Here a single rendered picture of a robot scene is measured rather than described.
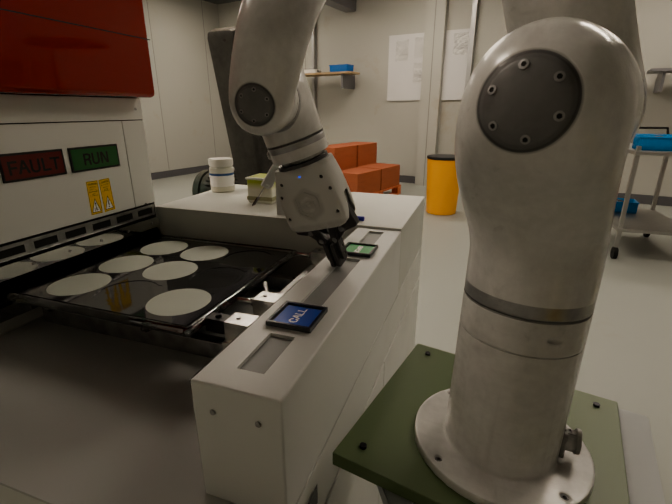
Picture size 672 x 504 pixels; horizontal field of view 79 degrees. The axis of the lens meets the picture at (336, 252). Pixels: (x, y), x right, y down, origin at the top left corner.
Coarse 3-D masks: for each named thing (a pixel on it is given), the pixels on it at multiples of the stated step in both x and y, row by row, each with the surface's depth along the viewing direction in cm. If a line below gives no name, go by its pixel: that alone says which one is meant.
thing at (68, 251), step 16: (128, 224) 96; (144, 224) 99; (80, 240) 84; (96, 240) 87; (112, 240) 91; (32, 256) 75; (48, 256) 77; (64, 256) 80; (0, 272) 70; (16, 272) 72; (0, 320) 71
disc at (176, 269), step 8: (160, 264) 83; (168, 264) 83; (176, 264) 83; (184, 264) 83; (192, 264) 83; (144, 272) 79; (152, 272) 79; (160, 272) 79; (168, 272) 79; (176, 272) 79; (184, 272) 79; (192, 272) 79
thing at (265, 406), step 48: (384, 240) 78; (336, 288) 57; (384, 288) 73; (240, 336) 45; (288, 336) 45; (336, 336) 48; (192, 384) 38; (240, 384) 37; (288, 384) 37; (336, 384) 50; (240, 432) 38; (288, 432) 37; (240, 480) 40; (288, 480) 38
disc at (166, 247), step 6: (144, 246) 94; (150, 246) 94; (156, 246) 94; (162, 246) 94; (168, 246) 94; (174, 246) 94; (180, 246) 94; (186, 246) 94; (144, 252) 90; (150, 252) 90; (156, 252) 90; (162, 252) 90; (168, 252) 90; (174, 252) 90
